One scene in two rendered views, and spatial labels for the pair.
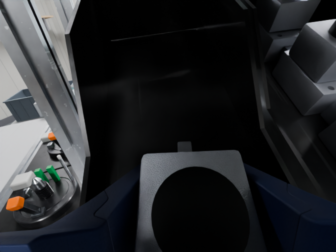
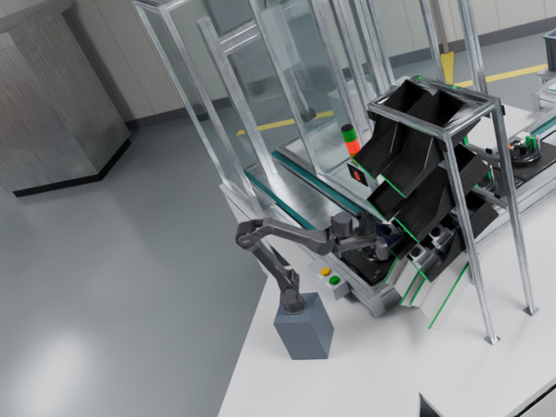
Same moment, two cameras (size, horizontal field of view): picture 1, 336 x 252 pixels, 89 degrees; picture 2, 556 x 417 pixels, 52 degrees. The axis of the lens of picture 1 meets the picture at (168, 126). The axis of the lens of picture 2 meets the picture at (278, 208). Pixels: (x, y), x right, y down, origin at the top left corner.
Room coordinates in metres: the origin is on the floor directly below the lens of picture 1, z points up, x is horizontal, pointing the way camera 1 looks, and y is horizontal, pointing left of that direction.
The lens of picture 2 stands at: (-0.29, -1.45, 2.42)
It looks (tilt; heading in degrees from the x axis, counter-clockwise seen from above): 32 degrees down; 88
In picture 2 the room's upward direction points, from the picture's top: 24 degrees counter-clockwise
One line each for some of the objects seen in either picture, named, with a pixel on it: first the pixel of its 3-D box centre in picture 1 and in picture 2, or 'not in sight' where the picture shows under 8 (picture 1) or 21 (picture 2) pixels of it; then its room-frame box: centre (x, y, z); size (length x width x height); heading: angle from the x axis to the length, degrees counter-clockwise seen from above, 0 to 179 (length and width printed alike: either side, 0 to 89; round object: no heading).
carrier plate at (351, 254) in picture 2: not in sight; (381, 252); (0.05, 0.27, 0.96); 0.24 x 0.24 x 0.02; 12
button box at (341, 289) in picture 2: not in sight; (328, 277); (-0.18, 0.31, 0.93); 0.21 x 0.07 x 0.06; 102
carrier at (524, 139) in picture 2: not in sight; (523, 147); (0.78, 0.43, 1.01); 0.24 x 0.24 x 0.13; 12
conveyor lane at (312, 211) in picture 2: not in sight; (349, 228); (0.01, 0.57, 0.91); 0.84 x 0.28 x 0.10; 102
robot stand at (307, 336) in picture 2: not in sight; (304, 326); (-0.34, 0.08, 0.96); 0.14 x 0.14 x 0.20; 60
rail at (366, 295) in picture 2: not in sight; (318, 251); (-0.16, 0.51, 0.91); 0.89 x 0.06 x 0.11; 102
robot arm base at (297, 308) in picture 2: not in sight; (293, 301); (-0.34, 0.08, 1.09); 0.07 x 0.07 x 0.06; 60
